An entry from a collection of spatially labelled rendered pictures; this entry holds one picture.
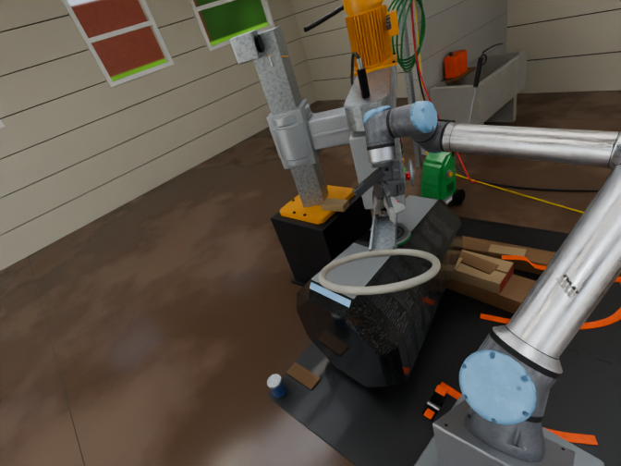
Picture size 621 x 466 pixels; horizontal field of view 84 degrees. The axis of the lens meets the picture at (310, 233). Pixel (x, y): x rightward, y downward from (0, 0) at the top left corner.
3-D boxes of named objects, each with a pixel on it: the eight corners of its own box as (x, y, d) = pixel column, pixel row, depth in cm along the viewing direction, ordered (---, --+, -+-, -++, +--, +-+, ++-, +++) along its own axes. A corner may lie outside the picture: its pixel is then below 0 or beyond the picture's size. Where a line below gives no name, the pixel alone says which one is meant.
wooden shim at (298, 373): (286, 374, 251) (286, 372, 250) (295, 362, 256) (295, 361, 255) (311, 390, 234) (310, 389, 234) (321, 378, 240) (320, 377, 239)
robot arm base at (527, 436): (557, 456, 89) (566, 418, 89) (520, 467, 79) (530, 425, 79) (487, 413, 105) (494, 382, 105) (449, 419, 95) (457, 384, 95)
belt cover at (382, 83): (362, 91, 244) (357, 66, 235) (398, 81, 236) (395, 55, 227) (345, 143, 169) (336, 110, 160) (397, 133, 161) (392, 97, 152)
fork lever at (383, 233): (372, 190, 222) (371, 183, 219) (404, 186, 215) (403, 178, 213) (362, 258, 167) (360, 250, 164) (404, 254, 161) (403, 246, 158)
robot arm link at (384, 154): (372, 149, 109) (362, 151, 118) (375, 165, 110) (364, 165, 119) (399, 144, 110) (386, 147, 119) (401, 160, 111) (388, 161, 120)
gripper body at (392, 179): (406, 196, 114) (401, 159, 112) (381, 201, 113) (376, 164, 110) (395, 194, 122) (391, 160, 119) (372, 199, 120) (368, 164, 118)
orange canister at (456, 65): (440, 83, 442) (438, 55, 425) (459, 70, 465) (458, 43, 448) (456, 82, 427) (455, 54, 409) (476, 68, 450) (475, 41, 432)
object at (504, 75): (434, 153, 473) (429, 89, 427) (480, 116, 533) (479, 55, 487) (480, 157, 429) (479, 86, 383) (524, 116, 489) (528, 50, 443)
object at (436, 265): (334, 258, 173) (333, 252, 173) (437, 250, 157) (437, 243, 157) (303, 299, 128) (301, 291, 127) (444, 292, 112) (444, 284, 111)
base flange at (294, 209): (278, 215, 295) (276, 210, 293) (314, 186, 321) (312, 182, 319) (321, 225, 263) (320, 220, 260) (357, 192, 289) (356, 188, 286)
